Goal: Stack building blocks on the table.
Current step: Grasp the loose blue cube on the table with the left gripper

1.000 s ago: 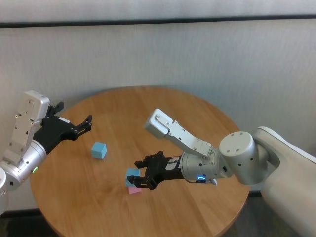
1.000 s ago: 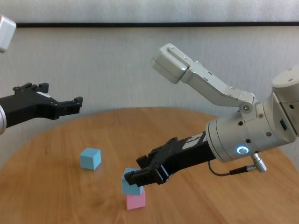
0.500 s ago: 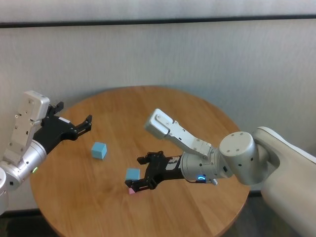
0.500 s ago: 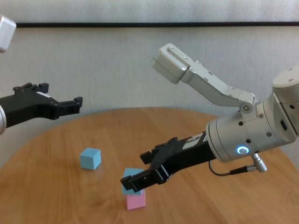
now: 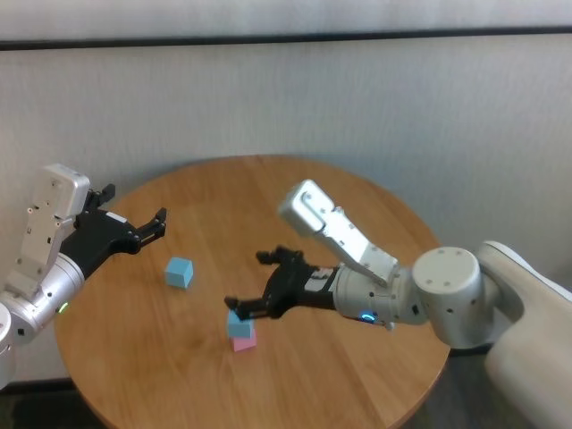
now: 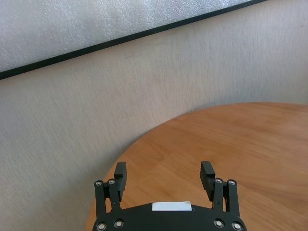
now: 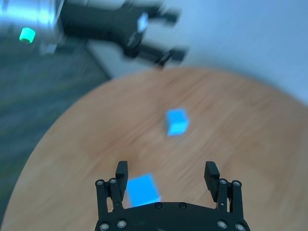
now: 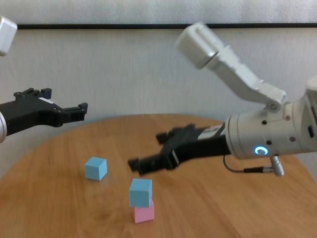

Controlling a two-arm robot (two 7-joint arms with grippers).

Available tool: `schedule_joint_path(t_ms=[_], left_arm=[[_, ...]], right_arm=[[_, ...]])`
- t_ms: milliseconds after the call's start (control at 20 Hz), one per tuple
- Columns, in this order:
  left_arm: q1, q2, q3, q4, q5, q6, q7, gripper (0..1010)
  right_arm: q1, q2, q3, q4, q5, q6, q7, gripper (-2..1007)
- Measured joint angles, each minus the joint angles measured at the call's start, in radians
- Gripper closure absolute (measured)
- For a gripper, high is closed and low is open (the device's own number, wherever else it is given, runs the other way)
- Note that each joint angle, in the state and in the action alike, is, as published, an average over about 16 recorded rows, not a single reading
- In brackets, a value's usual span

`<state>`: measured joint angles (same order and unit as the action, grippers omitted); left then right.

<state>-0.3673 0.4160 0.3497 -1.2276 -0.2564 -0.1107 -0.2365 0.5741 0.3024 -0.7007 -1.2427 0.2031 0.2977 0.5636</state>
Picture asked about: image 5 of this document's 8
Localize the pink cube block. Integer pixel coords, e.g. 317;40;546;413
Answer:
230;333;258;353

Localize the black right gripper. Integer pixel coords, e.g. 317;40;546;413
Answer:
223;244;341;321

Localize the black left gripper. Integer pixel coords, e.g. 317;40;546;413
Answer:
57;182;169;281

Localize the blue cube block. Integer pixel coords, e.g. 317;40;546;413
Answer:
226;310;255;339
164;257;195;290

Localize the black horizontal wall strip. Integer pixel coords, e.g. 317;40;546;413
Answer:
0;25;572;52

